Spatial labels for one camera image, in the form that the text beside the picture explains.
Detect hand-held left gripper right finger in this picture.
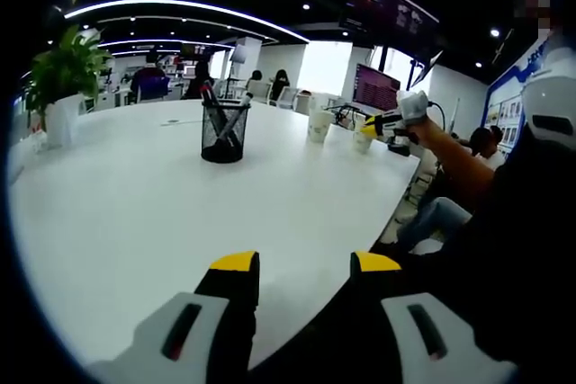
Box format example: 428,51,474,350
350,251,518,384

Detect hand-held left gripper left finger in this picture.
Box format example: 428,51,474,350
85,250,261,384

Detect black cap whiteboard marker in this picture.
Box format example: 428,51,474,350
219,92,255,143

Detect black mesh pen holder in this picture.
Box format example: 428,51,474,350
200,102,251,165

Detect red cap whiteboard marker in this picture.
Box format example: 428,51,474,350
199,79,237,147

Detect purple screen monitor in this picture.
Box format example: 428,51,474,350
352,61,402,112

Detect hanging dark monitor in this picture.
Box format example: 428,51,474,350
338,0,442,67

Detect person's black clothed body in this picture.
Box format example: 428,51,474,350
251,130,576,384

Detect white worn device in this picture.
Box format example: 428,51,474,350
521,34,576,152

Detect small monitor on stand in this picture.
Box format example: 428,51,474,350
229,43,249,67

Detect curved ceiling light strip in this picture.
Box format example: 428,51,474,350
63,0,311,43

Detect small red white figurine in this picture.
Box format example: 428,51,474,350
31,124,49,152

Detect green plant in white pot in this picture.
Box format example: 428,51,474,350
26,23,114,148

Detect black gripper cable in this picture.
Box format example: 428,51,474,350
424,99,452,134

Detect tangled black cables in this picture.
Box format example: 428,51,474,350
332,102,362,129

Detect blue wall poster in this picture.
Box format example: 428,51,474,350
482,37,551,156

